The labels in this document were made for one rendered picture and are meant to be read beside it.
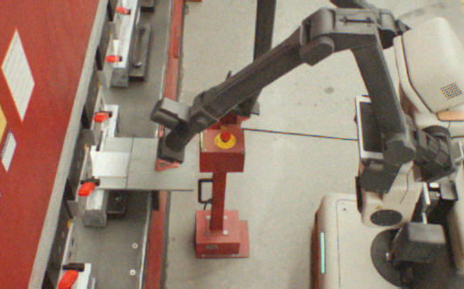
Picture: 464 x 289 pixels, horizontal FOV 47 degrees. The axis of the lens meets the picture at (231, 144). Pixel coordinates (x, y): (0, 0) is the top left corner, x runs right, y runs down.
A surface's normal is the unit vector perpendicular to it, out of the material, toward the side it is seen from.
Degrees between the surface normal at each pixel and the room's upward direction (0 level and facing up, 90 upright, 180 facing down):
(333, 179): 0
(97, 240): 0
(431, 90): 90
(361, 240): 0
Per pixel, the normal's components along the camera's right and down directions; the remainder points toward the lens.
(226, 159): 0.04, 0.77
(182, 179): 0.05, -0.63
